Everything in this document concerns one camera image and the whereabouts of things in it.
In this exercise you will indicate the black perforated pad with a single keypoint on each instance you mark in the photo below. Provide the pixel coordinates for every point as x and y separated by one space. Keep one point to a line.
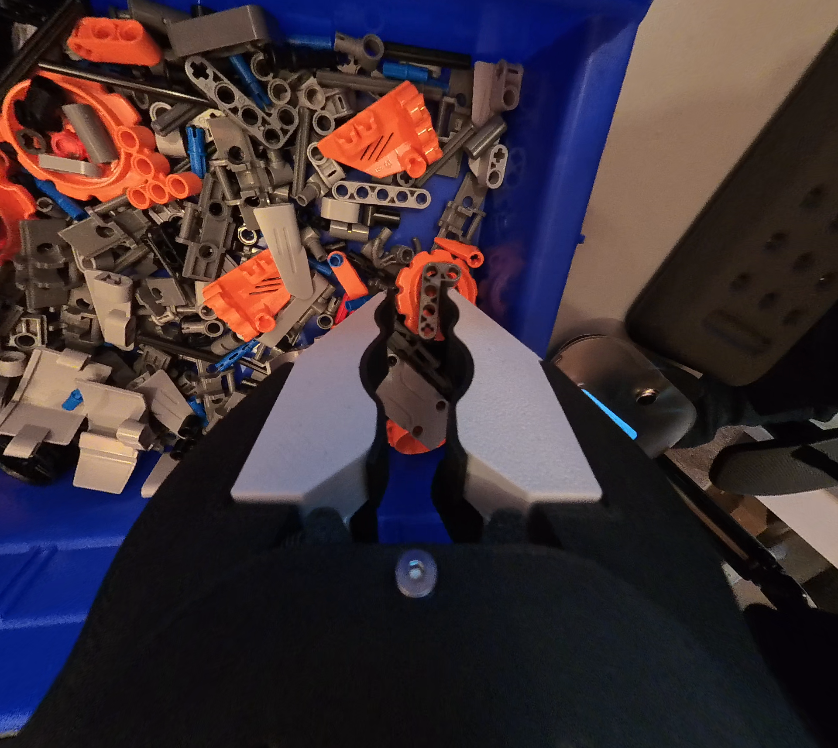
753 237

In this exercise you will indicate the blue plastic bin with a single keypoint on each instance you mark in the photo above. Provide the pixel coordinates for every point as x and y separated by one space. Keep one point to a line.
563 172

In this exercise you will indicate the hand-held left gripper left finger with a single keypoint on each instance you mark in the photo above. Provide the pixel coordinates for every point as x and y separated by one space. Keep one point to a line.
308 434

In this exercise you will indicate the smartphone in leather holder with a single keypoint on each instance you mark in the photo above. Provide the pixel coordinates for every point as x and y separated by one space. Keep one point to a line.
622 368

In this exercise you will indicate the pile of plastic building pieces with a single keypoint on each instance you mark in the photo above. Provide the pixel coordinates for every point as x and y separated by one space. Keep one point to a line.
249 119

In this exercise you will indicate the orange sprocket with grey beam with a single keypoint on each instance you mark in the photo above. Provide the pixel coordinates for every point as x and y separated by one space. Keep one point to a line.
432 290

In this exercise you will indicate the black metal bar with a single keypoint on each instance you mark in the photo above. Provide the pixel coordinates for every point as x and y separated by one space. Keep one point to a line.
733 532

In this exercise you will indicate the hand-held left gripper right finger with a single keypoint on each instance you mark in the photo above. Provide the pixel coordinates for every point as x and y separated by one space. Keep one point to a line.
524 434

